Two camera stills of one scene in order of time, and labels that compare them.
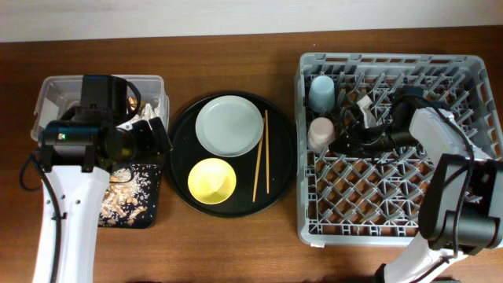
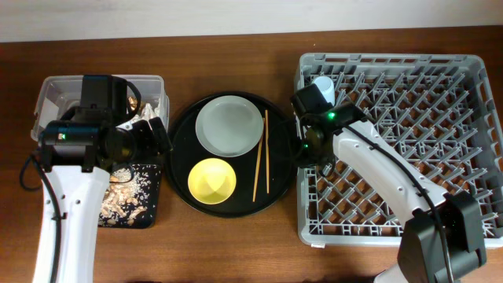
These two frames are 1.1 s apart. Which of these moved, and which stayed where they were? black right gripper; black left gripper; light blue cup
Moved: black right gripper
Stayed: black left gripper; light blue cup
